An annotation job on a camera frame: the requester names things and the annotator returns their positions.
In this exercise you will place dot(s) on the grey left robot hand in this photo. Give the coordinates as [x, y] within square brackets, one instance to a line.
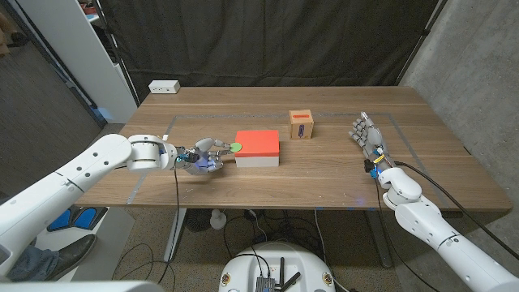
[204, 164]

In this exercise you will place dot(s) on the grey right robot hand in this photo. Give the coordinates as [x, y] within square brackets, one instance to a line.
[371, 136]

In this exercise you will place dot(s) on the green round coin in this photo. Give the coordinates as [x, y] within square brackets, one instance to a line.
[236, 147]

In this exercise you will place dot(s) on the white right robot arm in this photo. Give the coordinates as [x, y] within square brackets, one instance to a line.
[421, 223]

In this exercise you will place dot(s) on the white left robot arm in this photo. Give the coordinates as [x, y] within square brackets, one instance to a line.
[81, 166]

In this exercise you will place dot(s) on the red and white box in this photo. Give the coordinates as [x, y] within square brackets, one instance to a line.
[257, 148]

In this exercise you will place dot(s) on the wooden box with slots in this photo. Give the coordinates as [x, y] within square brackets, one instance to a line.
[301, 123]

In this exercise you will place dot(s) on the white power outlet box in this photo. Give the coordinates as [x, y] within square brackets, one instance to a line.
[164, 86]

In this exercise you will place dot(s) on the grey electronics box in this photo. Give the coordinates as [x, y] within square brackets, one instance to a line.
[265, 284]

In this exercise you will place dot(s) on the black floor fan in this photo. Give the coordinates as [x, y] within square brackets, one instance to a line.
[198, 220]

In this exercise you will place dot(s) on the small white floor object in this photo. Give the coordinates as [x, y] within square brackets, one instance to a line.
[218, 221]

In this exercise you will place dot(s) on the white table leg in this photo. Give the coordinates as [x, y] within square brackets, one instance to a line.
[174, 235]

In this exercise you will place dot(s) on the dark grey table leg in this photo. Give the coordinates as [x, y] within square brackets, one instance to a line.
[379, 239]

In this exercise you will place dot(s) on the black backdrop stand pole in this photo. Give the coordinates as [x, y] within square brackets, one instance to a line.
[419, 40]
[121, 61]

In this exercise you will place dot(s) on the white robot torso base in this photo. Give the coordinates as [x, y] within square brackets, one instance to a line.
[275, 263]

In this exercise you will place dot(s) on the white floor platform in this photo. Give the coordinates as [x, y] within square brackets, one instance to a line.
[111, 243]

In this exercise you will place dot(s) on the blue foot pedal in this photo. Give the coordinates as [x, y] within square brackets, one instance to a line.
[61, 221]
[86, 217]

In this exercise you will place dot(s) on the black antenna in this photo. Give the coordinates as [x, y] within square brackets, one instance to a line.
[281, 271]
[291, 281]

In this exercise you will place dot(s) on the black backdrop curtain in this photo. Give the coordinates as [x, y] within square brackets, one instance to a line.
[263, 40]

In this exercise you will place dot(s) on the dark leather shoe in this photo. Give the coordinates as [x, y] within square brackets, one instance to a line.
[71, 255]

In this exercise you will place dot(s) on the white cabinet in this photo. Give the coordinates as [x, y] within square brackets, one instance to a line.
[77, 52]

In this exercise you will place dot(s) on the blue jeans leg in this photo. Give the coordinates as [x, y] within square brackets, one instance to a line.
[34, 263]

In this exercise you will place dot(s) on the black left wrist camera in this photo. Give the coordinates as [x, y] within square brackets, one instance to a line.
[191, 157]

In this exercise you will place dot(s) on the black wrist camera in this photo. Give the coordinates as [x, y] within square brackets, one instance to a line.
[191, 157]
[368, 165]

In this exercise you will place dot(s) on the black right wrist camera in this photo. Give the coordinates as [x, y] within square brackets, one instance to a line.
[368, 165]

